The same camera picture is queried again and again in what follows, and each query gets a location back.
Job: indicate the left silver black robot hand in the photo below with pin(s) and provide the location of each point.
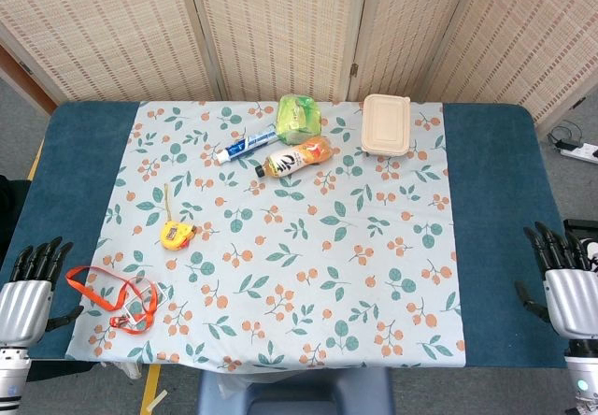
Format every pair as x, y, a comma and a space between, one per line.
23, 300

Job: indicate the blue plastic stool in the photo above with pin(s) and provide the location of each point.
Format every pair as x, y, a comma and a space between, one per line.
294, 391

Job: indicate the floral printed tablecloth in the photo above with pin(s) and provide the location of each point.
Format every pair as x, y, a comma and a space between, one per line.
289, 256

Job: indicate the yellow tape measure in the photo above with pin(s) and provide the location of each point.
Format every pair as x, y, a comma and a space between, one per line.
175, 234

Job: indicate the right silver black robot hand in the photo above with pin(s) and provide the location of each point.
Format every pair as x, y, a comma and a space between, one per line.
567, 300

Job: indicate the blue white toothpaste tube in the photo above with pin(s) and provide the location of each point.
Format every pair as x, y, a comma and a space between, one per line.
246, 144

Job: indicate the beige lidded food container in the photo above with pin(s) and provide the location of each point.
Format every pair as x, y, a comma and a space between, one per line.
385, 125

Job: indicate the white power strip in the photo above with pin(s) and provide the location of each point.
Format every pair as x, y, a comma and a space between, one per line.
579, 151

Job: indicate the orange drink bottle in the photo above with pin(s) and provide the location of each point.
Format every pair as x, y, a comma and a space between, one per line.
294, 157

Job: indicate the green snack bag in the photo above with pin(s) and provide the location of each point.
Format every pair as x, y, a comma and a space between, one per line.
298, 117

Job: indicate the blue table cover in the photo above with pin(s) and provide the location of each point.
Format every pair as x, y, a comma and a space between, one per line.
504, 228

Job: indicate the woven folding screen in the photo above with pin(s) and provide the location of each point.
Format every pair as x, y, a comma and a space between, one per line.
299, 27

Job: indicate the black white sneaker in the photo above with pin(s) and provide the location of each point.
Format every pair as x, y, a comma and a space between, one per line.
589, 249

